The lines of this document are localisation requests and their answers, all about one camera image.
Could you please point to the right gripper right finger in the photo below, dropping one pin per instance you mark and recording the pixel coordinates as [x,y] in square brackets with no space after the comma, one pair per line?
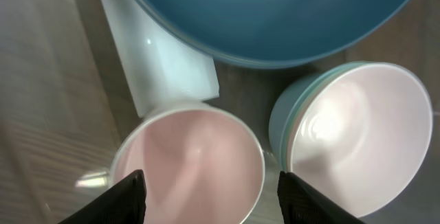
[300,203]

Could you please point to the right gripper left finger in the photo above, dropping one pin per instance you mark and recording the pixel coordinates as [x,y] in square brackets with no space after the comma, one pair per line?
[124,203]

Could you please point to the pink cup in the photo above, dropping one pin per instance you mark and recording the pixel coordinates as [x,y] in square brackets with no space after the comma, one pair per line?
[201,164]

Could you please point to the pink bowl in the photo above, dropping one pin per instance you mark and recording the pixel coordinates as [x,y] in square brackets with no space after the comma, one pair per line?
[364,136]

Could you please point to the mint green bowl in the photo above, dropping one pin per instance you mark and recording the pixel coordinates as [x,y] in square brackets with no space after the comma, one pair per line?
[292,128]

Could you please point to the light blue bowl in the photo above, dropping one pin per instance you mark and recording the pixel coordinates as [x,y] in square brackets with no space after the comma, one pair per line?
[278,114]

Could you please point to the dark blue bowl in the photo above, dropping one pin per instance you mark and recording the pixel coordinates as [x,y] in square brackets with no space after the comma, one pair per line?
[270,34]

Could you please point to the clear plastic storage container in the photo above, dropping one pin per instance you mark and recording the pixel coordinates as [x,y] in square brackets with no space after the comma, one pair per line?
[66,106]

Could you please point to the white paper label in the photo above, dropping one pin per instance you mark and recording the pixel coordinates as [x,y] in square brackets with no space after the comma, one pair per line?
[158,67]

